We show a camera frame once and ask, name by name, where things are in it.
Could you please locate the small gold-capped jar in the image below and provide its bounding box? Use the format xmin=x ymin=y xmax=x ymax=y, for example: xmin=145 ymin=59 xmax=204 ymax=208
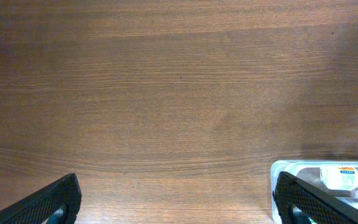
xmin=319 ymin=167 xmax=358 ymax=191

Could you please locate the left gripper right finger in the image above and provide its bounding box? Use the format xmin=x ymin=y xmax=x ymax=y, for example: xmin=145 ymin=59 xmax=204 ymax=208
xmin=273 ymin=172 xmax=358 ymax=224

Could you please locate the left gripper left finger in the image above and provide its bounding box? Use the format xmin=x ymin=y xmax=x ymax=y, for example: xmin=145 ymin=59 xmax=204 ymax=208
xmin=0 ymin=174 xmax=82 ymax=224

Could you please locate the clear plastic container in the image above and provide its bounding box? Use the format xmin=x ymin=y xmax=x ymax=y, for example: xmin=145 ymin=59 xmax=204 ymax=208
xmin=270 ymin=160 xmax=358 ymax=209

